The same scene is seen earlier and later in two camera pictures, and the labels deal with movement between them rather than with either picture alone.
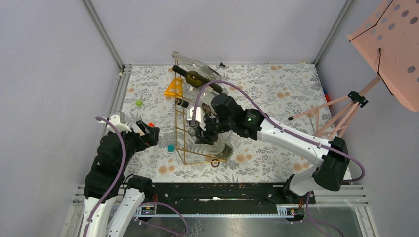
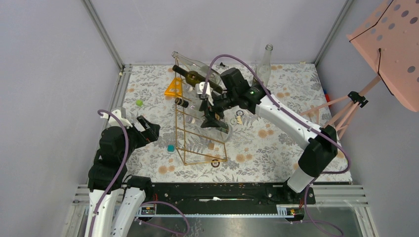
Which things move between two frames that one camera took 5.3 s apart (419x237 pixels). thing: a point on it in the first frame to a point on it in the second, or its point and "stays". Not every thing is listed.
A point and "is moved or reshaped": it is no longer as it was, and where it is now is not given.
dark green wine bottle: (197, 79) stays
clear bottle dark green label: (223, 146) is moved or reshaped
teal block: (170, 148) stays
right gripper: (202, 133) to (209, 104)
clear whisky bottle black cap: (182, 102) stays
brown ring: (212, 163) stays
